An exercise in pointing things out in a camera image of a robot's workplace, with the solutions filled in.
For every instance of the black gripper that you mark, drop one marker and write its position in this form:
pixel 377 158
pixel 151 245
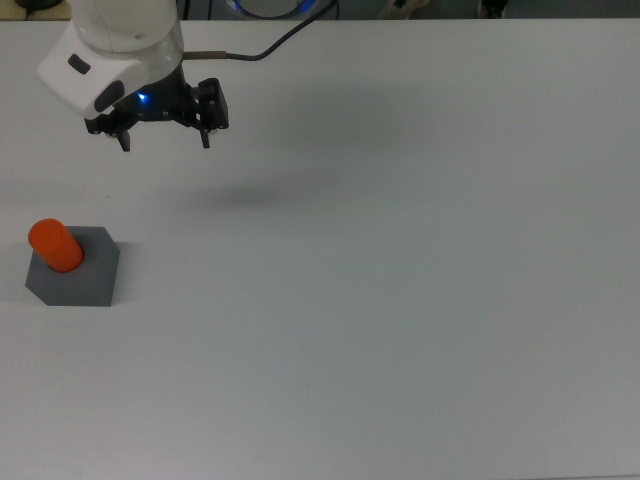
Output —
pixel 165 102

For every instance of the orange cylinder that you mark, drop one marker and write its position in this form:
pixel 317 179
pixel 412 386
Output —
pixel 55 245

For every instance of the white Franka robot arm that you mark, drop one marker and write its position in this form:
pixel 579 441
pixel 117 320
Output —
pixel 125 30

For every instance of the grey block with round hole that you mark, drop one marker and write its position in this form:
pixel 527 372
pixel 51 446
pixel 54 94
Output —
pixel 95 285

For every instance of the round base with blue light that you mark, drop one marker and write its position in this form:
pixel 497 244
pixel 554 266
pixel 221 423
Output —
pixel 237 7

